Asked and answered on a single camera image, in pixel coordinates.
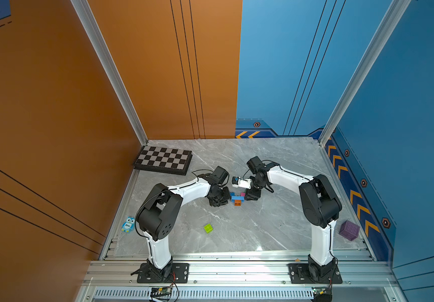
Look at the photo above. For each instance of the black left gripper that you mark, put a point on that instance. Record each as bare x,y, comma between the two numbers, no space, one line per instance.
226,190

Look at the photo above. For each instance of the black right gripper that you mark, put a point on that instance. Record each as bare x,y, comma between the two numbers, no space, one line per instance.
251,195

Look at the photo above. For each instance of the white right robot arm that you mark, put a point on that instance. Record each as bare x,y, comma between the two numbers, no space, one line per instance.
321,207

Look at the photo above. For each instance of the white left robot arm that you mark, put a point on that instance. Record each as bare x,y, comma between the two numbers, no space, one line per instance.
158,214

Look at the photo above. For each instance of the lime yellow lego brick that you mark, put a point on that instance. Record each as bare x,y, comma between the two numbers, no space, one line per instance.
208,228

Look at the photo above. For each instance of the black white checkerboard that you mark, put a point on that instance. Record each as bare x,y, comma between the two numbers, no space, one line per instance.
163,159

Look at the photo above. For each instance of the blue owl toy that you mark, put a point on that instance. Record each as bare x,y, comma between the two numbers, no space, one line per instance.
128,225

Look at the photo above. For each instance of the purple cube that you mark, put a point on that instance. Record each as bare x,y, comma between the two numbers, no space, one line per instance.
349,230

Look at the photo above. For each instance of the left circuit board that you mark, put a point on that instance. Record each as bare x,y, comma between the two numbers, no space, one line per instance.
160,293

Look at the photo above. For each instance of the circuit board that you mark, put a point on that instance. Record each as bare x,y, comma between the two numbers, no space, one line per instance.
160,293
322,295

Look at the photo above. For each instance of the right circuit board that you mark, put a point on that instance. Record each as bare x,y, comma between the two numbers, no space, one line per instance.
322,295

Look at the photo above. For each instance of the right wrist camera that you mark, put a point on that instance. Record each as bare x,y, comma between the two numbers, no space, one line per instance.
254,165

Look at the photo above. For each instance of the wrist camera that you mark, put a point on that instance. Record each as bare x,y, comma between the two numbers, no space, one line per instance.
218,174
254,165

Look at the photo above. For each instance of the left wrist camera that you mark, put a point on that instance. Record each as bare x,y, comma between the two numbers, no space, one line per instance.
218,174

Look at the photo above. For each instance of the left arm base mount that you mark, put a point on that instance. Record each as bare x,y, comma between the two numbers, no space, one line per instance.
172,273

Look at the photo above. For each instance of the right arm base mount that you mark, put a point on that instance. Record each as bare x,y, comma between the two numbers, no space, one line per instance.
303,273

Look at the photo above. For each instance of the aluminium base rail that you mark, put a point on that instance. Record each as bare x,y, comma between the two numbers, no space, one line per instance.
241,276

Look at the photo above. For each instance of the aluminium corner post right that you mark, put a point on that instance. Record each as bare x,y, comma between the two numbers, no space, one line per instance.
380,38

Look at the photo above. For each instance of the aluminium corner post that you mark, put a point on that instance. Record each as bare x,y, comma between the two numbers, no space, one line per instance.
93,31
380,38

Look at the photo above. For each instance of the aluminium corner post left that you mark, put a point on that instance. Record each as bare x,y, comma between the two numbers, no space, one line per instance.
93,31

